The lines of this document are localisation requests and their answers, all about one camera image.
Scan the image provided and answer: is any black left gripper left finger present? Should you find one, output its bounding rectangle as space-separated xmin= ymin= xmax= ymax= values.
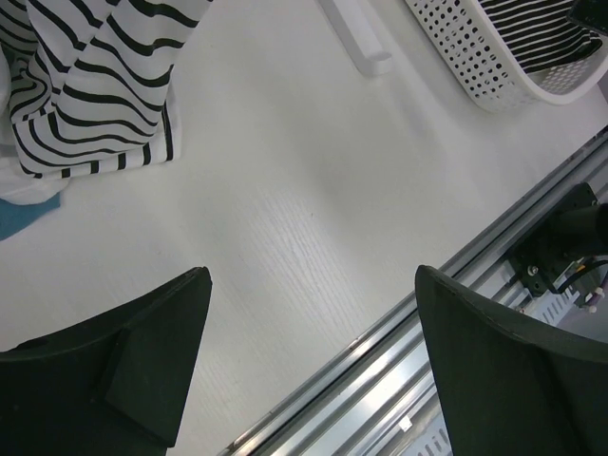
xmin=1 ymin=267 xmax=211 ymax=455

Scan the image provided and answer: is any white metal clothes rack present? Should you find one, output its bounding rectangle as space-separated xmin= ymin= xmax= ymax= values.
xmin=319 ymin=0 xmax=392 ymax=77

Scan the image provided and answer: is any aluminium rail frame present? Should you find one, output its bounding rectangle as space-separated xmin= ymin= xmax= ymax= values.
xmin=226 ymin=132 xmax=607 ymax=455

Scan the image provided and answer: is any white perforated plastic basket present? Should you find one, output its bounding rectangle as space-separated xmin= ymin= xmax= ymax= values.
xmin=406 ymin=1 xmax=607 ymax=112

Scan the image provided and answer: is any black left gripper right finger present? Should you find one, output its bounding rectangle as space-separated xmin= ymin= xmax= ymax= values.
xmin=415 ymin=265 xmax=607 ymax=455

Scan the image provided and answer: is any white black striped hanging top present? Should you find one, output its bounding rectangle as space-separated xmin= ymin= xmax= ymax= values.
xmin=1 ymin=0 xmax=209 ymax=180

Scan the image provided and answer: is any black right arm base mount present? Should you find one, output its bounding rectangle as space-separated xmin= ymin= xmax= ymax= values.
xmin=506 ymin=182 xmax=607 ymax=297

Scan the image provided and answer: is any black white striped tank top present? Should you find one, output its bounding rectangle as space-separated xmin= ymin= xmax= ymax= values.
xmin=480 ymin=0 xmax=602 ymax=73

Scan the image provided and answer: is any light blue hanging top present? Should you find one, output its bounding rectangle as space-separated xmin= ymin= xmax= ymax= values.
xmin=0 ymin=193 xmax=61 ymax=240

